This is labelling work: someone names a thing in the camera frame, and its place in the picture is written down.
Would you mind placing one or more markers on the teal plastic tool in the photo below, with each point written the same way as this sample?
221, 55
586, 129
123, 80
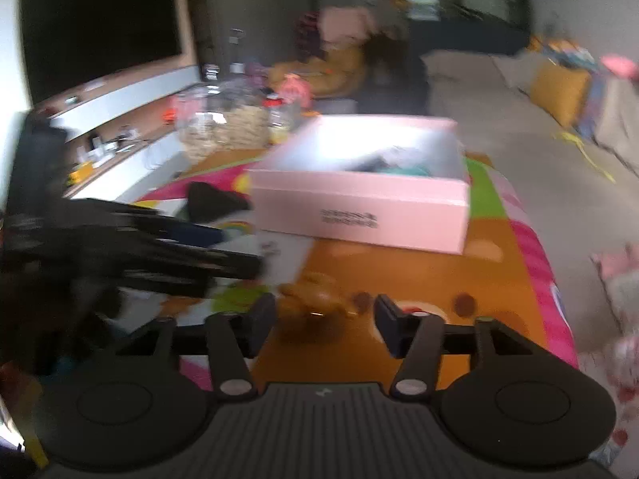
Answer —
409, 170

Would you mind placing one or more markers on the black pouch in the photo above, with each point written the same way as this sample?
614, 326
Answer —
217, 202

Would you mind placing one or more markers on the iridescent board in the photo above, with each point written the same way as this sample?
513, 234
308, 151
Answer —
594, 105

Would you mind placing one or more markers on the small bottle with red cap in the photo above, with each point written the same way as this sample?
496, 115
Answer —
282, 119

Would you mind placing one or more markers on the dark blue cabinet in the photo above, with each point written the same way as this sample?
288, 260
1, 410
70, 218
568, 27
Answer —
464, 37

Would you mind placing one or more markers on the large plush teddy bear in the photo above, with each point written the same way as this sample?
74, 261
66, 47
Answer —
339, 70

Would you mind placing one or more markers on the black dotted cloth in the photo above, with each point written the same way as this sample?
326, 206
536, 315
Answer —
307, 32

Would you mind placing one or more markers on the printed cartoon mat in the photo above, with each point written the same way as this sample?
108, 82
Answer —
499, 269

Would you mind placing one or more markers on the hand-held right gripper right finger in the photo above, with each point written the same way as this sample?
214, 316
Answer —
389, 327

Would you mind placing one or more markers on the black roller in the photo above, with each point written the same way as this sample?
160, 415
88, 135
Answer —
372, 162

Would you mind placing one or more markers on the black television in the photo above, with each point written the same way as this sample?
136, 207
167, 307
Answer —
100, 25

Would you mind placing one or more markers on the pink cardboard box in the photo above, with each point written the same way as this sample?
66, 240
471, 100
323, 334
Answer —
359, 214

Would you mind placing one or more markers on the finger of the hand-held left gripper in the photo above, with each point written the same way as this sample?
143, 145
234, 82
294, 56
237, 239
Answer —
209, 267
194, 234

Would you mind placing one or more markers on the white television cabinet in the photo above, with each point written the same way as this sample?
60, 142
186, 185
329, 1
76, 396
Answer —
135, 90

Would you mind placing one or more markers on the yellow cushion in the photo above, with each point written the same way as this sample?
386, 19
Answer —
559, 92

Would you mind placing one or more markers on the pink plush toy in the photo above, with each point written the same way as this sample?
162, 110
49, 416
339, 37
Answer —
621, 66

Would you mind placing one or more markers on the floral cloth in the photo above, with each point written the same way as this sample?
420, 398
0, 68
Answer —
621, 309

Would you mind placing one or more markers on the pink cloth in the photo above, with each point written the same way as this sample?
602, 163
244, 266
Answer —
344, 22

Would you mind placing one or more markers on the pink toy figure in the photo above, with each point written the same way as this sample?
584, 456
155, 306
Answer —
294, 87

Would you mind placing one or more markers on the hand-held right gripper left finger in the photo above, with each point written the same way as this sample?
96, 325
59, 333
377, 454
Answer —
262, 324

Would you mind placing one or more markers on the yellow ribbon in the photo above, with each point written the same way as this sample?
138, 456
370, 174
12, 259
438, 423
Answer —
584, 152

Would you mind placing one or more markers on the glass jar of nuts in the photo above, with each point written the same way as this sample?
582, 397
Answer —
224, 124

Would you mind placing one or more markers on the orange pumpkin toy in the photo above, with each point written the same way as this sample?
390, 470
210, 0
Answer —
170, 114

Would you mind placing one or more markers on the grey sofa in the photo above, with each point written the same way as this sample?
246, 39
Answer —
499, 95

